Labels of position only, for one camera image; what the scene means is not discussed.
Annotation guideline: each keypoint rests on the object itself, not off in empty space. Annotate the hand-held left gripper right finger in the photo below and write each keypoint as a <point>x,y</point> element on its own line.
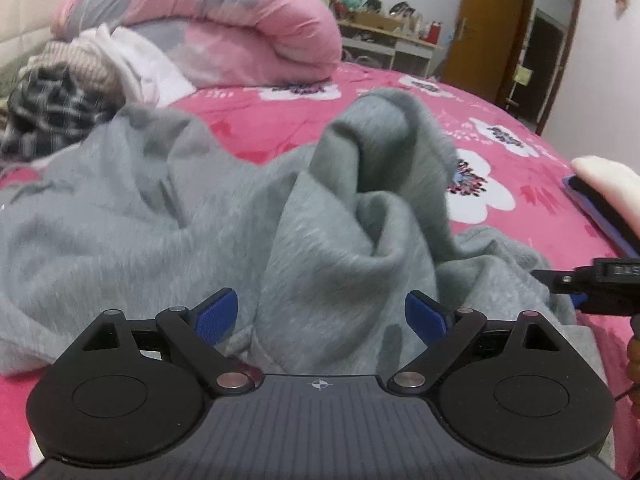
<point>425,317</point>

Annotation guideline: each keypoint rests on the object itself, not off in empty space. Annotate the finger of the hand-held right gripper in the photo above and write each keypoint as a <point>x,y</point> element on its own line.
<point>580,301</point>
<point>555,280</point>

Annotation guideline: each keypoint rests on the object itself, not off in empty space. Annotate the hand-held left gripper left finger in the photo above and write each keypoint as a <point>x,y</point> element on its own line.
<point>215,315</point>

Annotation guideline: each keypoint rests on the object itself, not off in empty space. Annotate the pink floral blanket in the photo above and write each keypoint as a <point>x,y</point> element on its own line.
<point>545,210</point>

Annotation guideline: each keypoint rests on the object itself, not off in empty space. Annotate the folded blue garment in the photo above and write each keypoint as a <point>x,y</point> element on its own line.
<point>582,205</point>

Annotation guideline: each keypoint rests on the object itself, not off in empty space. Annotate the folded white sweater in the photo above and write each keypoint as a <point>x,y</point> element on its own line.
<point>615,185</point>

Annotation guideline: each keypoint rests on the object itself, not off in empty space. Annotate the white garment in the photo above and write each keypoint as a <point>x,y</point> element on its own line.
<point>145,65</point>

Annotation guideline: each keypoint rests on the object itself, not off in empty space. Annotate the white shelf desk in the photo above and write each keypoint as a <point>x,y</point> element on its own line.
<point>410,57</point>

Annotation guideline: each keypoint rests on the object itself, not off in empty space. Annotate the plaid garment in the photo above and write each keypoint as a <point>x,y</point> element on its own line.
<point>45,110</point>

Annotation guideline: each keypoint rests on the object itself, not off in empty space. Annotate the wooden door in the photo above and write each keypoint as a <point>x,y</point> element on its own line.
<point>490,20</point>

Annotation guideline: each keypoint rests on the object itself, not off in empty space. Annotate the red thermos bottle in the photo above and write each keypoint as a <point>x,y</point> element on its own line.
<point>434,34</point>

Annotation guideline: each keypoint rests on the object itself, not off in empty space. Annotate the pink grey rolled quilt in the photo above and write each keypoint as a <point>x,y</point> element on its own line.
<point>260,35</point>

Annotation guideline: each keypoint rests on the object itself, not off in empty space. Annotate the beige knit garment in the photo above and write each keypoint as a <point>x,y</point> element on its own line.
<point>75,62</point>

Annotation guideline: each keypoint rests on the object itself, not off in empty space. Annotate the cardboard box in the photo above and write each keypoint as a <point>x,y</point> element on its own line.
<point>380,21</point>

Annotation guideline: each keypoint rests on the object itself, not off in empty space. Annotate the green checked pillow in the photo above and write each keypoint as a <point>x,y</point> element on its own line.
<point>10,80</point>

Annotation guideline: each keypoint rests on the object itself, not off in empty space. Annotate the pink white headboard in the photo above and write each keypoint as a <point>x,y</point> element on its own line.
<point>25,15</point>

